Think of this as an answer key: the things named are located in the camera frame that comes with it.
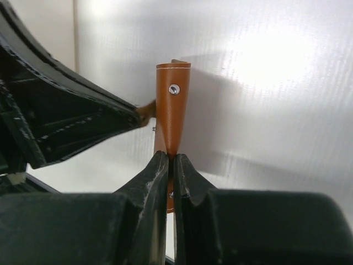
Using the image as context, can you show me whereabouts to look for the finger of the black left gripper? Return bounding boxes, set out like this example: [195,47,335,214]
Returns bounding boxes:
[1,1,138,169]

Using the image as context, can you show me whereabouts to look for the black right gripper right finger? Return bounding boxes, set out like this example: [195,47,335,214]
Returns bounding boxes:
[173,154,352,264]

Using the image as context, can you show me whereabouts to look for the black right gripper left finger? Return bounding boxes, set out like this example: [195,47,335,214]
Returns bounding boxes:
[1,152,168,264]

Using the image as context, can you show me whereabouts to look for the brown leather card holder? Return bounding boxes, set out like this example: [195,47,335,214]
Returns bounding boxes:
[136,59,191,214]

